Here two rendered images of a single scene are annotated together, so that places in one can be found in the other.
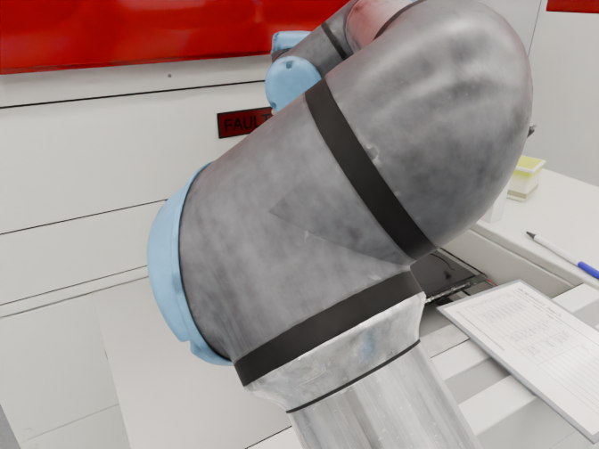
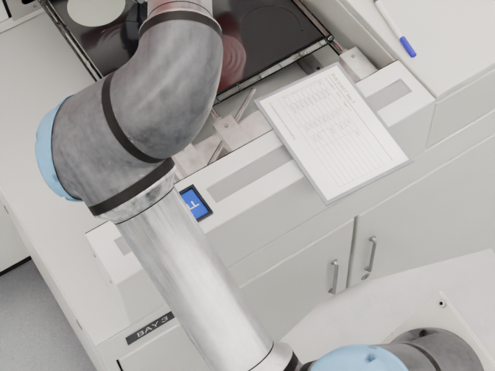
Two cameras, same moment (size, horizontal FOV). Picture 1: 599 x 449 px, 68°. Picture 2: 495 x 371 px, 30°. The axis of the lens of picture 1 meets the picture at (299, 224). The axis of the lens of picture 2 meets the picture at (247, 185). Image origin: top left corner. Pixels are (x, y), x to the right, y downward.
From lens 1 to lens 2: 0.87 m
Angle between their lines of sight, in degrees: 31
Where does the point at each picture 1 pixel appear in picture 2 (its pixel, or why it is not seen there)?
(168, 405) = (40, 182)
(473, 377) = (268, 161)
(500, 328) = (300, 118)
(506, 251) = (350, 15)
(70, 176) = not seen: outside the picture
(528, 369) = (306, 154)
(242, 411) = not seen: hidden behind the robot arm
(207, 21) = not seen: outside the picture
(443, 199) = (162, 151)
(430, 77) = (149, 109)
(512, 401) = (287, 179)
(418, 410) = (163, 223)
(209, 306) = (71, 185)
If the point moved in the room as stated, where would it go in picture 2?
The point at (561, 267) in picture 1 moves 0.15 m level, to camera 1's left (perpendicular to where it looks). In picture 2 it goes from (385, 42) to (289, 48)
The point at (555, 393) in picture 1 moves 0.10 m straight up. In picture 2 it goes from (317, 172) to (319, 132)
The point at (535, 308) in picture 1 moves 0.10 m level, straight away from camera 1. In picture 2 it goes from (336, 96) to (367, 50)
